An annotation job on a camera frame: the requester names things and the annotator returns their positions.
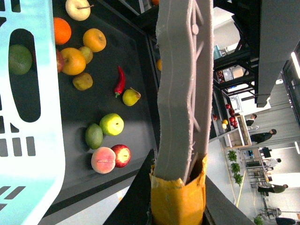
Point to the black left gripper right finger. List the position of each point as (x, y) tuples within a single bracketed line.
[(221, 211)]

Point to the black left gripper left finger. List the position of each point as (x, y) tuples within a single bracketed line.
[(134, 208)]

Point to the light teal shopping basket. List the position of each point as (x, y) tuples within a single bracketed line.
[(32, 157)]

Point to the grey-brown basket handle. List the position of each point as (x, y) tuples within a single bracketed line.
[(185, 39)]

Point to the black display shelf rack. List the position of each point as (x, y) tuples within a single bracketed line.
[(86, 197)]

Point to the small red apple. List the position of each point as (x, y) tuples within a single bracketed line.
[(123, 155)]

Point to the pink peach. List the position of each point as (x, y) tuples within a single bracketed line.
[(103, 160)]

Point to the green mango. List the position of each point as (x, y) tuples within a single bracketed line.
[(94, 136)]

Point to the green apple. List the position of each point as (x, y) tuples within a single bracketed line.
[(112, 124)]

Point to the yellow pear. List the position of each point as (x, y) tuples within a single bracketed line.
[(130, 97)]

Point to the red chili pepper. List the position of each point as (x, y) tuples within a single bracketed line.
[(118, 90)]

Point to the russet yellow fruit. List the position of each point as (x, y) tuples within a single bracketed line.
[(82, 81)]

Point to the yellow apple lower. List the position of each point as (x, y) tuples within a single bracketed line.
[(74, 61)]

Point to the yellow apple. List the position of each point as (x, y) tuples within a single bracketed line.
[(94, 39), (74, 61)]

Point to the small yellow-green fruit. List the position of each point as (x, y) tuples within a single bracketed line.
[(87, 53)]

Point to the red apple right edge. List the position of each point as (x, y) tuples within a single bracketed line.
[(60, 61)]

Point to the yellow apple upper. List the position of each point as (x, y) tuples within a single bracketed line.
[(94, 39)]

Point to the green lime upper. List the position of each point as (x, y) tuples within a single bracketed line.
[(19, 59)]

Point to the large orange centre right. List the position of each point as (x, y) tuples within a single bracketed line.
[(62, 31)]

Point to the white pear centre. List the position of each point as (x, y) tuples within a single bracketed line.
[(78, 10)]

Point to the yellow tape on handle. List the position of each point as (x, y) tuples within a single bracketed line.
[(174, 203)]

